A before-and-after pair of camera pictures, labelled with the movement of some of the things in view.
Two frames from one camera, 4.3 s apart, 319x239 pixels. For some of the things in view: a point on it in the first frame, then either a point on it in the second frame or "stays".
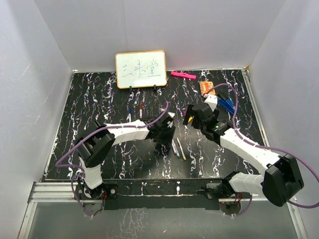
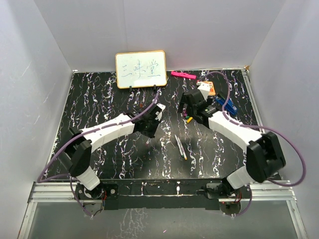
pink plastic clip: (183, 74) stays
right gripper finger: (190, 112) -> (184, 100)
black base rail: (163, 194) stays
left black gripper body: (165, 136) -> (150, 131)
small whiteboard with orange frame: (141, 69) stays
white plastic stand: (171, 114) -> (160, 113)
